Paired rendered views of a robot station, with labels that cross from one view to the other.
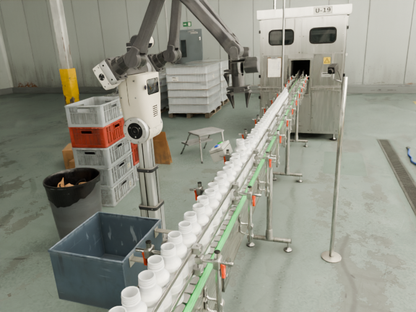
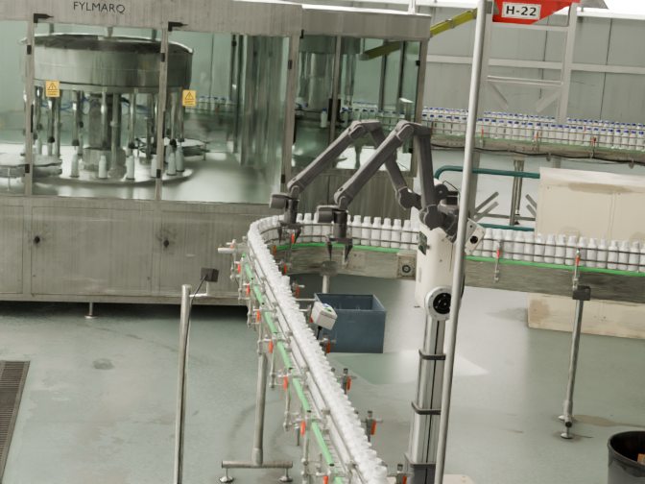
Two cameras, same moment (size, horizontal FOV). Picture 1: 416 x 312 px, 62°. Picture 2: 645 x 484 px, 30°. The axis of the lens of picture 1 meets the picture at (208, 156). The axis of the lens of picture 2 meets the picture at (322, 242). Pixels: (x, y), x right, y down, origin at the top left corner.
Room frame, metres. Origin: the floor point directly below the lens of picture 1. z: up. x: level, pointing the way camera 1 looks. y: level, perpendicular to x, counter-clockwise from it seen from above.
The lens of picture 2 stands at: (6.25, -2.53, 2.47)
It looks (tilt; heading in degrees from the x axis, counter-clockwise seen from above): 12 degrees down; 151
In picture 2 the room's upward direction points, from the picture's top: 4 degrees clockwise
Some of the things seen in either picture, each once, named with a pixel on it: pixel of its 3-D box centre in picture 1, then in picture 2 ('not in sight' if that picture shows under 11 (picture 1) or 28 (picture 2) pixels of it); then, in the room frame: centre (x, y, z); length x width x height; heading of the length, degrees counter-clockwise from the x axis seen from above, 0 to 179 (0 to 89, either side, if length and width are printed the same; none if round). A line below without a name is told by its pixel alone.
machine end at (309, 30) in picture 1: (303, 72); not in sight; (6.43, -1.80, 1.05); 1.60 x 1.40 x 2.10; 161
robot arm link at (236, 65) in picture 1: (238, 67); (291, 204); (1.58, -0.15, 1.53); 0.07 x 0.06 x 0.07; 70
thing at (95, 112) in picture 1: (98, 111); not in sight; (3.73, 1.17, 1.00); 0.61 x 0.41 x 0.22; 169
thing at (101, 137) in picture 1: (101, 130); not in sight; (3.74, 1.17, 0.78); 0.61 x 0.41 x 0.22; 168
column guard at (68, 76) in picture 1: (70, 86); not in sight; (10.79, 4.12, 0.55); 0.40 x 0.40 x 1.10; 71
